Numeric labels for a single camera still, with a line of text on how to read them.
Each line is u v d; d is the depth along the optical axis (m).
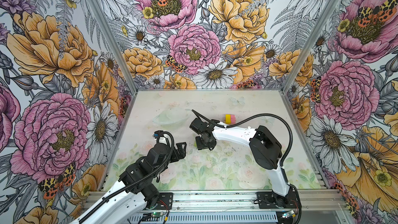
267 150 0.52
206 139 0.68
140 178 0.49
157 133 0.66
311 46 0.96
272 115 0.54
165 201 0.74
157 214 0.71
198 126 0.73
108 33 0.89
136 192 0.48
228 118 1.01
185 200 0.76
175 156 0.64
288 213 0.72
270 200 0.73
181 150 0.66
